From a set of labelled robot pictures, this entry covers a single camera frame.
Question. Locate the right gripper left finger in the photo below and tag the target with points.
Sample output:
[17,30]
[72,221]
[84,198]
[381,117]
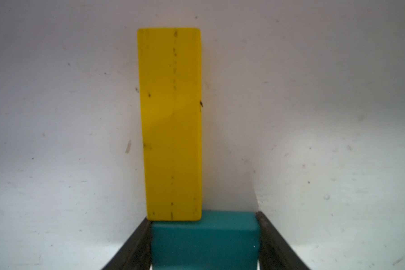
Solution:
[135,254]

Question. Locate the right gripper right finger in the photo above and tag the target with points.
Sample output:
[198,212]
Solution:
[275,253]

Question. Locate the teal short block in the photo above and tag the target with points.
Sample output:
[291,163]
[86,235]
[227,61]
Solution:
[221,240]

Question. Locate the yellow block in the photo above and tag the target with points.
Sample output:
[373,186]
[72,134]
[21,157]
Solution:
[169,65]

